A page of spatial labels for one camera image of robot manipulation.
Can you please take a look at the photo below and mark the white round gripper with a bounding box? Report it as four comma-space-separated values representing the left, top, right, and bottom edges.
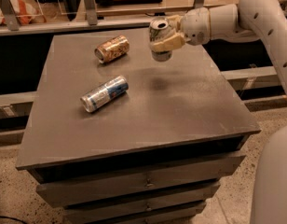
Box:
150, 7, 211, 52

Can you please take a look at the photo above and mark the white green 7up can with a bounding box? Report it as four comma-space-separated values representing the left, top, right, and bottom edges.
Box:
149, 17, 172, 62

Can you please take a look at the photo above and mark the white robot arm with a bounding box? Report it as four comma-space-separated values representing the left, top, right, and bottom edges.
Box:
149, 0, 287, 224

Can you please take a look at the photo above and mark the orange soda can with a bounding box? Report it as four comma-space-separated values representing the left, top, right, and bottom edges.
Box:
94, 35, 130, 63

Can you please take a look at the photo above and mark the silver blue energy drink can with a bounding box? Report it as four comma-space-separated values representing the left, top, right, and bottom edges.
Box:
80, 76, 129, 113

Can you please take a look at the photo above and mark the grey drawer cabinet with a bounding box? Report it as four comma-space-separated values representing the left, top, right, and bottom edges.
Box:
15, 26, 262, 224

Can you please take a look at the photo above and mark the clear acrylic panel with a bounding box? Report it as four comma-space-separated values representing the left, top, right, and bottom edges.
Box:
30, 0, 79, 17

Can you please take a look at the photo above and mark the top grey drawer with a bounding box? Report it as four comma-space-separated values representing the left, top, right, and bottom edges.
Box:
36, 151, 245, 207

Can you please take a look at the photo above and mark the grey drawer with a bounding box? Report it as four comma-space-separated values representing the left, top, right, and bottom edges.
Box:
62, 180, 221, 224
36, 151, 245, 207
96, 200, 207, 224

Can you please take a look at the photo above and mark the orange white striped cloth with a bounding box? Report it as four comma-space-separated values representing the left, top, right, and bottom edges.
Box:
0, 0, 46, 25

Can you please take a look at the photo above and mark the bottom grey drawer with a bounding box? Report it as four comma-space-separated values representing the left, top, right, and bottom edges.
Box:
96, 200, 207, 224

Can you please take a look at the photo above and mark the middle grey drawer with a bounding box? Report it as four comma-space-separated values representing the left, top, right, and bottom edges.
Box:
62, 180, 221, 224

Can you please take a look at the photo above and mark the middle metal bracket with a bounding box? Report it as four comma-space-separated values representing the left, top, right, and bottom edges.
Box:
84, 0, 98, 25

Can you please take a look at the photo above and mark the left metal bracket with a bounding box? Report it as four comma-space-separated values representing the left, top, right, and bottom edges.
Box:
0, 0, 21, 31

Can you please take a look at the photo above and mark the black floor cable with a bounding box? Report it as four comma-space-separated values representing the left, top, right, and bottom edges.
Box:
0, 215, 26, 224

